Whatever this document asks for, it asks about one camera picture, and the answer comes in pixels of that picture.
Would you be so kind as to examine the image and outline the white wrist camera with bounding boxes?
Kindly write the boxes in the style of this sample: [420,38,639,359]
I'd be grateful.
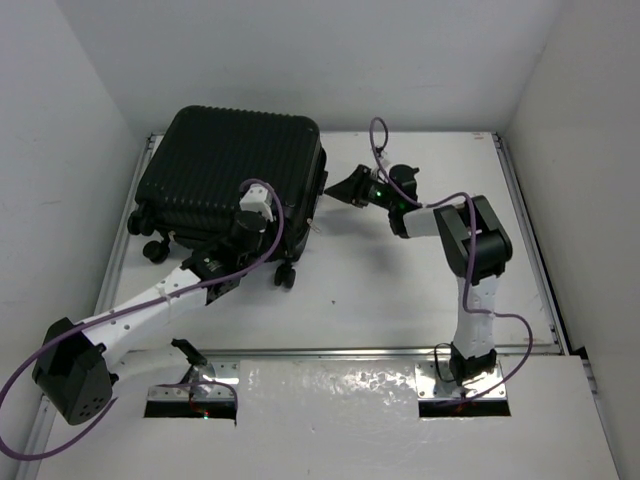
[371,169,384,181]
[239,183,274,222]

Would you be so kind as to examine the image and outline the metal mounting rail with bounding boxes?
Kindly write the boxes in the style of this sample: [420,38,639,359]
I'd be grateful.
[47,344,551,401]

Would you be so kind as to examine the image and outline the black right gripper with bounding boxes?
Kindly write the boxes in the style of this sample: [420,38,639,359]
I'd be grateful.
[327,164,399,212]

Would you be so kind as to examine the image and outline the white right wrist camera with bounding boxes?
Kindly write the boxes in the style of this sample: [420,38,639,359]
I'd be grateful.
[371,169,384,181]

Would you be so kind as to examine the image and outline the black hard-shell suitcase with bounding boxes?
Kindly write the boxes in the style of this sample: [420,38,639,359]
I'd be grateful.
[127,105,327,289]

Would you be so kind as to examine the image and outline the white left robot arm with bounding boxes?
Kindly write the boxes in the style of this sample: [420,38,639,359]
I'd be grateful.
[32,211,284,426]

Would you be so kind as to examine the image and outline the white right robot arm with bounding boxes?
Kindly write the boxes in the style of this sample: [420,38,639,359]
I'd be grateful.
[325,164,513,385]

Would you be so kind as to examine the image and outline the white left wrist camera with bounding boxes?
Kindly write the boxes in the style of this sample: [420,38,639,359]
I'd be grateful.
[239,183,274,222]

